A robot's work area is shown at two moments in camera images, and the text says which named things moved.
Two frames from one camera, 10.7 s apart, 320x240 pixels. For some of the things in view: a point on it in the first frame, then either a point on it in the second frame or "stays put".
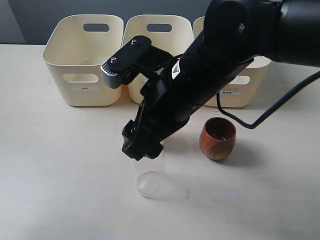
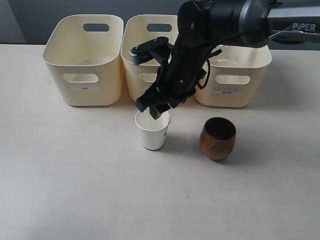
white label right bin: (230, 93) stays put
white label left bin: (83, 88) stays put
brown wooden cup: (217, 138) stays put
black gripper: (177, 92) to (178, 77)
